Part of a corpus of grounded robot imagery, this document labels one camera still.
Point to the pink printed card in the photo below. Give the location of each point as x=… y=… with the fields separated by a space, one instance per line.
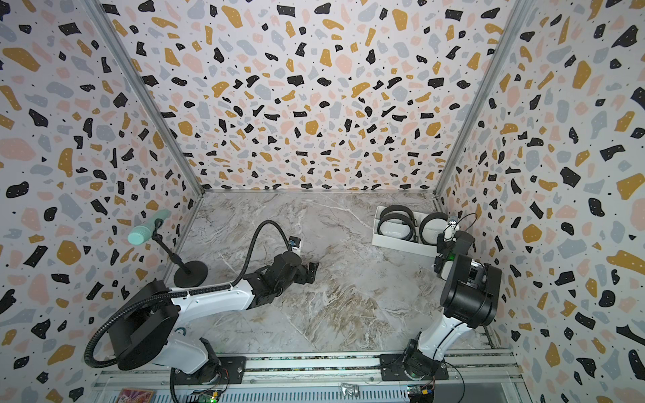
x=127 y=395

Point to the black microphone stand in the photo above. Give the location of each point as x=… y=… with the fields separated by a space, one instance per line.
x=190 y=274

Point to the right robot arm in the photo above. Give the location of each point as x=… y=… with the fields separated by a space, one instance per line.
x=469 y=298

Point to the green foam microphone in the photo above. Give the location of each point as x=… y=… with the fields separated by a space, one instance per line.
x=144 y=232

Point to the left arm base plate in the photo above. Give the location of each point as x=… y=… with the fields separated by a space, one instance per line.
x=227 y=371

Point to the aluminium rail frame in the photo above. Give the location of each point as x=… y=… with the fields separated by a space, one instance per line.
x=489 y=375

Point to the white divided storage box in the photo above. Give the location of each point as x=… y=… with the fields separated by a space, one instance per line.
x=417 y=248

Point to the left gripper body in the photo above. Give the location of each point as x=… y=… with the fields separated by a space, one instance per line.
x=304 y=276

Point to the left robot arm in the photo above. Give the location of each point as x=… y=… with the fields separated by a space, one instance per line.
x=151 y=329

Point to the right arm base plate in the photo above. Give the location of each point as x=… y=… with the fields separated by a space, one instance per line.
x=411 y=367

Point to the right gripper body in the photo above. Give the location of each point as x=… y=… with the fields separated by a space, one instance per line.
x=447 y=248

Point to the long black belt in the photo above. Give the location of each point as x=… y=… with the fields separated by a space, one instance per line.
x=431 y=226
x=400 y=220

